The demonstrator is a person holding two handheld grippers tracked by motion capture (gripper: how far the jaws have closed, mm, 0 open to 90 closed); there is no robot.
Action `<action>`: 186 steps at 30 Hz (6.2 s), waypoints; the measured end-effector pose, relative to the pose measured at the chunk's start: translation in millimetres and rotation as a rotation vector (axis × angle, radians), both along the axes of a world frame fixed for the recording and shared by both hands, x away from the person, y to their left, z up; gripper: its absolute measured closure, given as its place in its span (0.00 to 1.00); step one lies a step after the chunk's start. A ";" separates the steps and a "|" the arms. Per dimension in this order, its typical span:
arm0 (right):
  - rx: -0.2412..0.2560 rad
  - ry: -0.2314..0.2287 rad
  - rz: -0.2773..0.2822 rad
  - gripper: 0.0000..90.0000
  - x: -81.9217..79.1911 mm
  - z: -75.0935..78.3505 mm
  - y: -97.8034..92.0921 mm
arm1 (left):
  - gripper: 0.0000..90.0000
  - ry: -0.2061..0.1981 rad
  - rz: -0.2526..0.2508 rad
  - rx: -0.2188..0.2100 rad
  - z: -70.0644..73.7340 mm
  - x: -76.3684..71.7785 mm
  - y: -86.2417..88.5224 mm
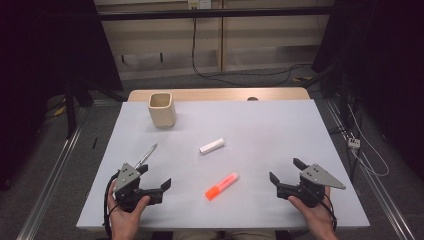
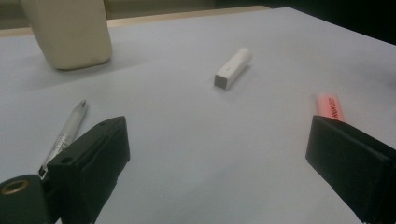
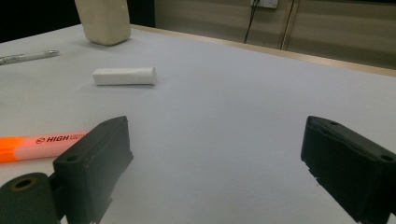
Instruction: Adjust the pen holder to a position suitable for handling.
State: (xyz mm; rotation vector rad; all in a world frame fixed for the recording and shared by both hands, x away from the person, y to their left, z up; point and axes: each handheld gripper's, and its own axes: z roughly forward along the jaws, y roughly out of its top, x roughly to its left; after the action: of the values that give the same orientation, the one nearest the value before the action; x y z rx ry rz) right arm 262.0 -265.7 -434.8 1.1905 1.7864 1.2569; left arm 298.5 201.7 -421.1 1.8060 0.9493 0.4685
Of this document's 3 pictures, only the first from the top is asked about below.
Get light grey table mat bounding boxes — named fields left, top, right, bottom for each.
left=75, top=99, right=371, bottom=231

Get silver pen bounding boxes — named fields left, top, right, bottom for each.
left=134, top=143, right=159, bottom=169

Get hand-held gripper cable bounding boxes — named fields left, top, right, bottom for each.
left=102, top=171, right=120, bottom=239
left=319, top=192, right=338, bottom=233

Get person's left hand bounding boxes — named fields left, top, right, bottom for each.
left=107, top=190, right=151, bottom=234

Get right hand-held gripper cable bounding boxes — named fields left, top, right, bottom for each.
left=319, top=192, right=338, bottom=233

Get black metal stand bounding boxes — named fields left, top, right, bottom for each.
left=311, top=59, right=354, bottom=134
left=63, top=78, right=128, bottom=139

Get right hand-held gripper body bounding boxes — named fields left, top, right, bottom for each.
left=276, top=163, right=347, bottom=208

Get white wall socket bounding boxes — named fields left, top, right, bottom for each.
left=187, top=0, right=213, bottom=10

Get black curtain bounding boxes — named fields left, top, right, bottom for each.
left=311, top=0, right=424, bottom=181
left=0, top=0, right=124, bottom=191

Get wooden table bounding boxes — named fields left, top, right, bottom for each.
left=127, top=87, right=311, bottom=103

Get black horizontal bar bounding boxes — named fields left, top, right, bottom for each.
left=98, top=5, right=334, bottom=22

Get long black floor cable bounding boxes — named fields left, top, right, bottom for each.
left=191, top=18, right=313, bottom=88

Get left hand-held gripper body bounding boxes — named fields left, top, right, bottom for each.
left=112, top=162, right=164, bottom=213

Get left hand-held gripper cable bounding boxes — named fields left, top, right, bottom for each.
left=102, top=171, right=120, bottom=239

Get white cylindrical stick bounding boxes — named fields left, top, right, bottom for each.
left=198, top=137, right=225, bottom=156

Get aluminium floor rail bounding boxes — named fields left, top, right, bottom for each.
left=324, top=99, right=416, bottom=240
left=16, top=99, right=91, bottom=240

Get white cable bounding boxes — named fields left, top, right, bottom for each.
left=346, top=104, right=390, bottom=178

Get beige pen holder cup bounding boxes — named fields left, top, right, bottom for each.
left=147, top=92, right=177, bottom=130

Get person's right hand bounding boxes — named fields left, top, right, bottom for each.
left=288, top=186, right=336, bottom=234

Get orange highlighter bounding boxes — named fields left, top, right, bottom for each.
left=204, top=171, right=240, bottom=202

